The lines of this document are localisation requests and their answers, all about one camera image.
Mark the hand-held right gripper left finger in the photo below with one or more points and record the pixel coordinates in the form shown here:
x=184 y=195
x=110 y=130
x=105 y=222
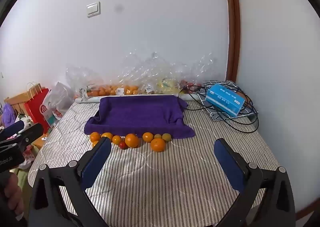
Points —
x=96 y=164

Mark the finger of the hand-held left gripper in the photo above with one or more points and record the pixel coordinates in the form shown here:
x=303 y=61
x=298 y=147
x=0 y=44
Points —
x=10 y=128
x=30 y=134

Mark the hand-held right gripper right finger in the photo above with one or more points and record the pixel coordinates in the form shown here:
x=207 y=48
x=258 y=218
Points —
x=228 y=164

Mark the small red tomato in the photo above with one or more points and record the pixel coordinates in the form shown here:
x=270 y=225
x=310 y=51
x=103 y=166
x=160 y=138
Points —
x=122 y=145

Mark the large orange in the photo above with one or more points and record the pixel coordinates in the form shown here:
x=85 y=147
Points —
x=132 y=140

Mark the purple towel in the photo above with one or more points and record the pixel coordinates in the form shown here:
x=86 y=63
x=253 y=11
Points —
x=137 y=114

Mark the small yellow fruit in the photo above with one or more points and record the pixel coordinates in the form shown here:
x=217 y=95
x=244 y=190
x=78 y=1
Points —
x=166 y=137
x=157 y=136

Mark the person's left hand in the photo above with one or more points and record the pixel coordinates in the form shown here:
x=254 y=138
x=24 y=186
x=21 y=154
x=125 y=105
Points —
x=12 y=189

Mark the small white bottle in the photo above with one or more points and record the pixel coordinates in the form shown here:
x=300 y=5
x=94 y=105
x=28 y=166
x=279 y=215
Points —
x=45 y=138

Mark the red paper bag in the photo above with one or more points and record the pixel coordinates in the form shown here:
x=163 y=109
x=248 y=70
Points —
x=36 y=109

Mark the brown paper bag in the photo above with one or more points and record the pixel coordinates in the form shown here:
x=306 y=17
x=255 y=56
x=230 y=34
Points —
x=16 y=102

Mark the white plastic bag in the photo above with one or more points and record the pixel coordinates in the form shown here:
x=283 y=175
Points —
x=58 y=97

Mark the blue tissue pack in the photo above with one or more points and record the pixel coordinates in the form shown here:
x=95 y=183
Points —
x=225 y=100

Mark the striped quilted bed cover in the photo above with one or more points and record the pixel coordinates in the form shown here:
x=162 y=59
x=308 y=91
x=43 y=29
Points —
x=162 y=179

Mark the clear bag of leafy oranges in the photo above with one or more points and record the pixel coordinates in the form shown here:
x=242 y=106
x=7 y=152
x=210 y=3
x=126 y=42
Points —
x=80 y=77

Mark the dark checked cloth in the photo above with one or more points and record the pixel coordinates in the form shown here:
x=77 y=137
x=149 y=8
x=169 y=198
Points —
x=212 y=84

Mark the clear bag of red fruit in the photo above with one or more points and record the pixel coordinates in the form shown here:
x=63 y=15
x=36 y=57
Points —
x=197 y=72

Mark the clear bag of yellow fruit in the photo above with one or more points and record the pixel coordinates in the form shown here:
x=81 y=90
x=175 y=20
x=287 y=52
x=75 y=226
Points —
x=166 y=84

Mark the brown wooden door frame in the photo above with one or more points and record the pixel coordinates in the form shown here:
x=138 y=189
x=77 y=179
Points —
x=233 y=29

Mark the white light switch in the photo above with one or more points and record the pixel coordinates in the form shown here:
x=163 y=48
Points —
x=93 y=9

